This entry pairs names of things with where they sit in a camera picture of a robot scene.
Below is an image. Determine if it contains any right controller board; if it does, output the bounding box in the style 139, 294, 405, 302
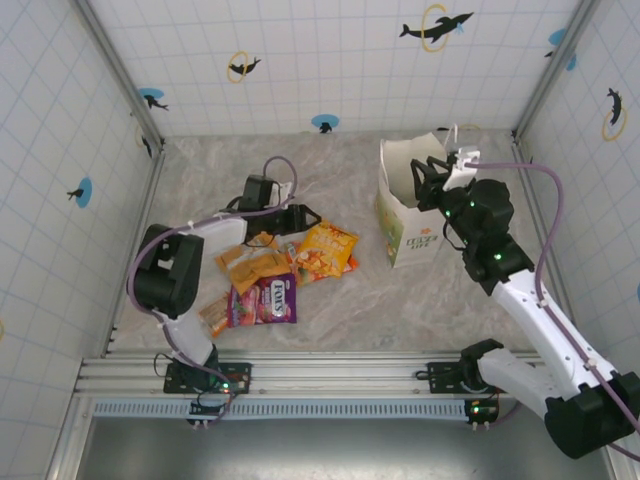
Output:
464, 397, 502, 431

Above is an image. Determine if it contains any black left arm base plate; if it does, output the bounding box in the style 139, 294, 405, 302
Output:
163, 360, 254, 396

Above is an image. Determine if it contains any orange snack packet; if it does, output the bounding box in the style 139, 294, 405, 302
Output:
288, 240, 361, 287

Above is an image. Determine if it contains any clear orange wafer packet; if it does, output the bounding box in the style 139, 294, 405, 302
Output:
198, 293, 234, 337

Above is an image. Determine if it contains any aluminium table side rail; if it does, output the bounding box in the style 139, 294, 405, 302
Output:
510, 132, 576, 331
102, 147, 167, 357

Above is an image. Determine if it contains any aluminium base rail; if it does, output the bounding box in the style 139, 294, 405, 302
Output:
74, 349, 551, 397

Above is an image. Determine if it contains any blue oval shark sticker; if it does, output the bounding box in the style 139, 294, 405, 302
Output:
66, 177, 94, 209
310, 113, 340, 135
137, 87, 170, 112
544, 27, 579, 72

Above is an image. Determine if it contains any grey metal sheet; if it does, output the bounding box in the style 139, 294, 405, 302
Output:
47, 397, 619, 480

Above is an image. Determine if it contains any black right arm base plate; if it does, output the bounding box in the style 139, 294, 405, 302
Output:
426, 360, 501, 394

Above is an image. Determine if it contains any large dolphin yellow ring sticker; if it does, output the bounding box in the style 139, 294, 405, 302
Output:
398, 3, 475, 54

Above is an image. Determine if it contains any white slotted cable duct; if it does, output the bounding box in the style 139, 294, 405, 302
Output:
92, 399, 474, 419

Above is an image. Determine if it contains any large mustard snack packet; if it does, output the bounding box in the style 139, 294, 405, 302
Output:
229, 252, 294, 296

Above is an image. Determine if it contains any small mustard snack packet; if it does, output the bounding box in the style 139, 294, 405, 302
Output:
243, 232, 279, 251
214, 244, 257, 274

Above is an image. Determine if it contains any purple candy bag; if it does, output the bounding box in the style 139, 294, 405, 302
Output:
227, 273, 299, 329

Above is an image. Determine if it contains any aluminium frame post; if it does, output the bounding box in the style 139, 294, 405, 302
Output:
73, 0, 166, 151
514, 0, 600, 140

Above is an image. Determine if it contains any yellow chips bag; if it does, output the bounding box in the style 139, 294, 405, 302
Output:
299, 219, 360, 279

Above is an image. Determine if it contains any left controller board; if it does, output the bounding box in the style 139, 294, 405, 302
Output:
187, 382, 239, 431

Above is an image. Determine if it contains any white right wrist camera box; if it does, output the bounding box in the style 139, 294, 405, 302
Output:
442, 144, 482, 192

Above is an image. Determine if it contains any controller board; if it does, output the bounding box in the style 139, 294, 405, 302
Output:
464, 397, 502, 431
187, 382, 239, 431

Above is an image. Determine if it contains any white paper bag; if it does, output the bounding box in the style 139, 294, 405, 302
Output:
374, 123, 464, 270

